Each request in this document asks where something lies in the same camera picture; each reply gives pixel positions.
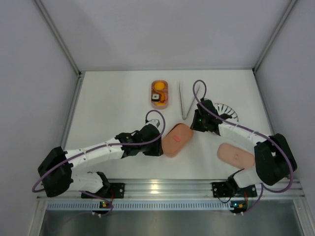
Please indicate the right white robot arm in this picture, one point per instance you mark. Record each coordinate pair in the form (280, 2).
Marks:
(273, 158)

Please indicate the metal tongs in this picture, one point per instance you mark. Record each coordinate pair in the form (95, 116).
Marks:
(186, 99)

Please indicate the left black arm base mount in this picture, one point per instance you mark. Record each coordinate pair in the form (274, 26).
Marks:
(115, 191)

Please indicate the orange round toy food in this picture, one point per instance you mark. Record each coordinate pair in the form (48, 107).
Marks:
(159, 85)

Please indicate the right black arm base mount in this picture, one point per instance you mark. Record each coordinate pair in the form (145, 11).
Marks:
(225, 189)

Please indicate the black white sushi roll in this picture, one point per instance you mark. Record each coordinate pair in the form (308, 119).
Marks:
(155, 97)

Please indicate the grey slotted cable duct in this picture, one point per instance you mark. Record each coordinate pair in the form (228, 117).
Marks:
(120, 205)

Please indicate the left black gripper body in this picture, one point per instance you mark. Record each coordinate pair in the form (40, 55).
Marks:
(156, 146)

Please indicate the striped round plate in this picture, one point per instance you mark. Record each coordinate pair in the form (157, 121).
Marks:
(225, 109)

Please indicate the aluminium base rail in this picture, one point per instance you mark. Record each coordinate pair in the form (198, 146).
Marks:
(186, 189)

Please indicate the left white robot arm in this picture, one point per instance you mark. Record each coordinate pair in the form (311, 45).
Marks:
(69, 170)

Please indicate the left aluminium frame post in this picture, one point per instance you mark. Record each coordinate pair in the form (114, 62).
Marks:
(57, 36)

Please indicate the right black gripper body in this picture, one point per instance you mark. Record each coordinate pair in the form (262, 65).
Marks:
(197, 121)

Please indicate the pink lunch box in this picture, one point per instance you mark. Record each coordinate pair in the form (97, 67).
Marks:
(172, 155)
(153, 90)

